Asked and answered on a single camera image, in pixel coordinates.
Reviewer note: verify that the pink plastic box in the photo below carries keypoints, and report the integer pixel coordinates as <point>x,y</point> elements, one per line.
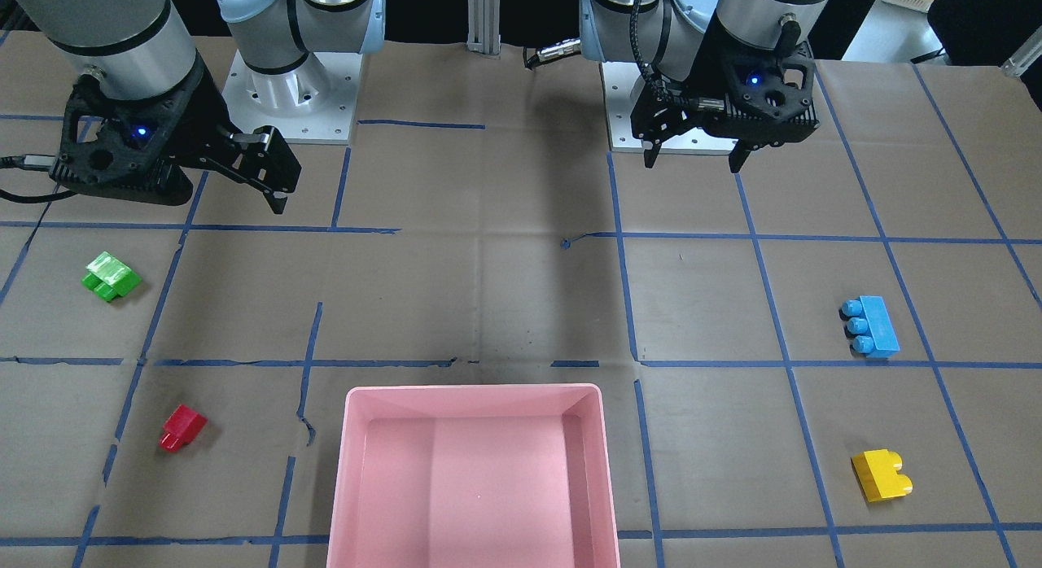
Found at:
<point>474,476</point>

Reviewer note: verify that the green toy block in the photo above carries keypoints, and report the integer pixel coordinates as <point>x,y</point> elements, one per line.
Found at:
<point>108,277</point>

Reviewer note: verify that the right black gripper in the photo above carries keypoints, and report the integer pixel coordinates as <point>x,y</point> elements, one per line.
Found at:
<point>201,112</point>

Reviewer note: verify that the red toy block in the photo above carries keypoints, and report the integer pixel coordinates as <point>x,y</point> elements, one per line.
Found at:
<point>181,428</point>

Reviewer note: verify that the aluminium frame post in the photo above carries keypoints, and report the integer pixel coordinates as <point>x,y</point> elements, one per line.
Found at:
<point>484,28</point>

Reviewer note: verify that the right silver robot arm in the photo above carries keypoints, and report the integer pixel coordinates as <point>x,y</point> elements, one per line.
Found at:
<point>143,48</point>

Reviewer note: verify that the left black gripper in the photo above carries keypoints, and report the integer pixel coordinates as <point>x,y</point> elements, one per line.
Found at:
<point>705,78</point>

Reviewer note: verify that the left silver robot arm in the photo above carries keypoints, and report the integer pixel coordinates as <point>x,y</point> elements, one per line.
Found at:
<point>672,31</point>

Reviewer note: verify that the blue toy block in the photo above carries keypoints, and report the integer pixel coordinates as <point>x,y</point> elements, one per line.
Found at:
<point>868,327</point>

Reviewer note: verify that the yellow toy block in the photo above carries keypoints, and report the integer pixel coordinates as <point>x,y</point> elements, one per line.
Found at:
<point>879,473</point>

